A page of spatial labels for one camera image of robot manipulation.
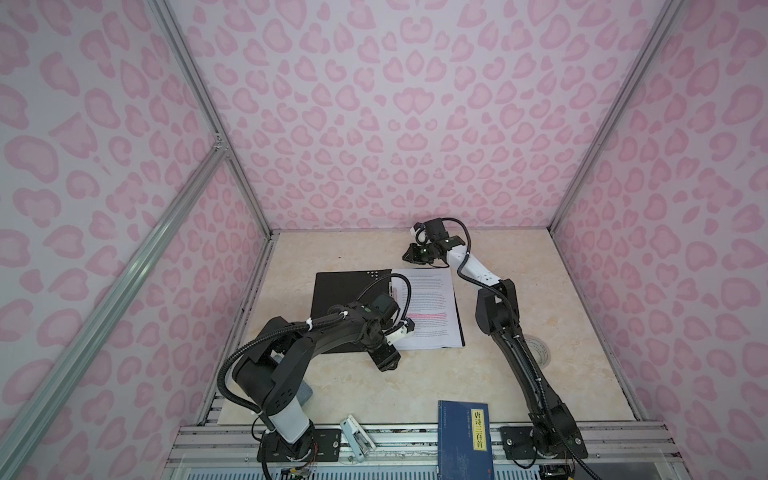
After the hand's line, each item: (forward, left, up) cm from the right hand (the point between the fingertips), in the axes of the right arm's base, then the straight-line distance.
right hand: (407, 252), depth 109 cm
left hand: (-37, +6, -3) cm, 38 cm away
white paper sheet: (-20, -8, -3) cm, 22 cm away
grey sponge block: (-49, +28, -1) cm, 56 cm away
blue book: (-60, -14, -2) cm, 62 cm away
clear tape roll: (-35, -39, -3) cm, 52 cm away
